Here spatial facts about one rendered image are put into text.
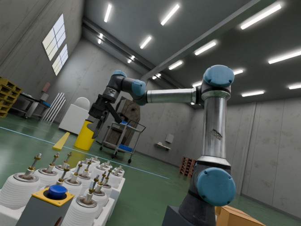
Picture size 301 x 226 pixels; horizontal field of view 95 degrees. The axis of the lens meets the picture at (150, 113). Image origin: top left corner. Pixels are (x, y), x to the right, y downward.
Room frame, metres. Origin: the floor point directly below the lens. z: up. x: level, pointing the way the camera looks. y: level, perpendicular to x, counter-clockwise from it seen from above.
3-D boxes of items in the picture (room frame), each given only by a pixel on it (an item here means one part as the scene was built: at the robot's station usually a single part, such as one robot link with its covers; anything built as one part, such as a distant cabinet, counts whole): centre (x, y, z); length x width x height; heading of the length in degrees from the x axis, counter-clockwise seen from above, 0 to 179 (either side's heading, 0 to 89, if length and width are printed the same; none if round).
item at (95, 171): (1.11, 0.20, 0.16); 0.10 x 0.10 x 0.18
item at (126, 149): (4.17, 0.51, 0.53); 1.14 x 0.66 x 1.07; 31
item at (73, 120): (6.27, 2.97, 0.81); 0.86 x 0.70 x 1.63; 113
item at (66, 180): (0.69, 0.21, 0.25); 0.08 x 0.08 x 0.01
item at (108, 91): (0.68, 0.23, 0.68); 0.08 x 0.08 x 0.05
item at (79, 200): (0.57, 0.10, 0.25); 0.08 x 0.08 x 0.01
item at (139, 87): (0.67, 0.12, 0.76); 0.11 x 0.11 x 0.08; 73
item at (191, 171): (7.61, -3.24, 0.44); 1.26 x 0.85 x 0.88; 114
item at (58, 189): (0.40, 0.15, 0.32); 0.04 x 0.04 x 0.02
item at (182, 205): (0.66, -0.34, 0.35); 0.15 x 0.15 x 0.10
